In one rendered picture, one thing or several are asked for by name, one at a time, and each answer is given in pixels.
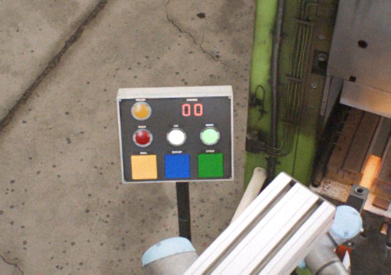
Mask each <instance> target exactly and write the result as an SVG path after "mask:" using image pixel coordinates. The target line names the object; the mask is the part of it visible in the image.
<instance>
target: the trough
mask: <svg viewBox="0 0 391 275"><path fill-rule="evenodd" d="M390 135H391V119H390V118H388V117H385V119H384V120H383V122H382V125H381V128H380V130H379V133H378V136H377V138H376V141H375V144H374V147H373V150H372V152H371V155H373V156H377V157H380V158H382V156H383V155H384V152H385V149H386V147H387V143H388V141H389V137H390ZM371 155H370V156H371ZM370 156H369V158H370ZM380 162H381V159H380V161H379V163H380ZM378 167H379V164H378ZM377 169H378V168H377ZM376 173H377V170H376ZM376 173H375V176H376ZM375 176H374V178H375Z"/></svg>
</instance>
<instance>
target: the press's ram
mask: <svg viewBox="0 0 391 275"><path fill-rule="evenodd" d="M326 74H327V75H331V76H334V77H338V78H341V79H345V80H347V81H348V80H349V78H350V75H351V76H355V77H356V83H358V84H362V85H365V86H369V87H372V88H375V89H379V90H383V91H386V92H390V93H391V0H339V3H338V11H337V18H336V19H335V26H334V33H333V37H332V45H331V51H330V52H329V59H328V63H327V71H326Z"/></svg>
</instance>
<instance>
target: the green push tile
mask: <svg viewBox="0 0 391 275"><path fill-rule="evenodd" d="M198 171H199V177H222V176H223V154H222V153H198Z"/></svg>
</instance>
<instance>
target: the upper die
mask: <svg viewBox="0 0 391 275"><path fill-rule="evenodd" d="M340 103H343V104H345V105H349V106H352V107H355V108H359V109H363V110H365V111H369V112H373V113H374V114H377V115H380V116H383V117H388V118H390V119H391V93H390V92H386V91H383V90H379V89H375V88H372V87H369V86H365V85H362V84H358V83H356V77H355V76H351V75H350V78H349V80H348V81H347V80H344V83H343V89H342V95H341V99H340Z"/></svg>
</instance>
